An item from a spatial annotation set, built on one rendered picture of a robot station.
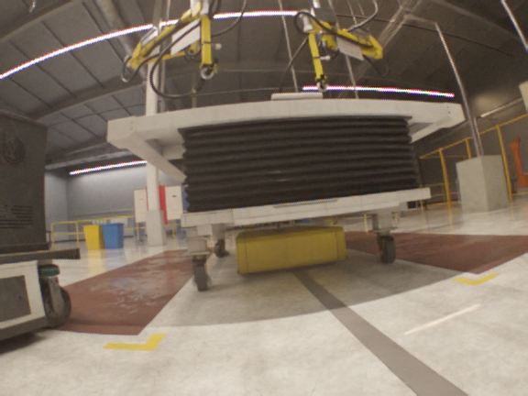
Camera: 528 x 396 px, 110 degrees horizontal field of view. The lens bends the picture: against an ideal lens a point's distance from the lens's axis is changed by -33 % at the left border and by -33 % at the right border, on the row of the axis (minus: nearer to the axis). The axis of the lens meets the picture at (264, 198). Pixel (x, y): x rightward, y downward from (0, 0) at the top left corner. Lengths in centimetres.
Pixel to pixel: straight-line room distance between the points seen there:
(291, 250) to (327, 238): 26
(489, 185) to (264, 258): 460
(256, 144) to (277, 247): 92
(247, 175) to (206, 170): 16
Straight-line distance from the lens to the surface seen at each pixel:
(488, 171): 561
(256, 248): 183
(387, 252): 177
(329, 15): 298
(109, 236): 764
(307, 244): 187
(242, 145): 109
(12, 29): 1498
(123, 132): 118
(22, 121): 123
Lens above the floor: 37
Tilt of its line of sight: 5 degrees up
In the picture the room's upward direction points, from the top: 6 degrees counter-clockwise
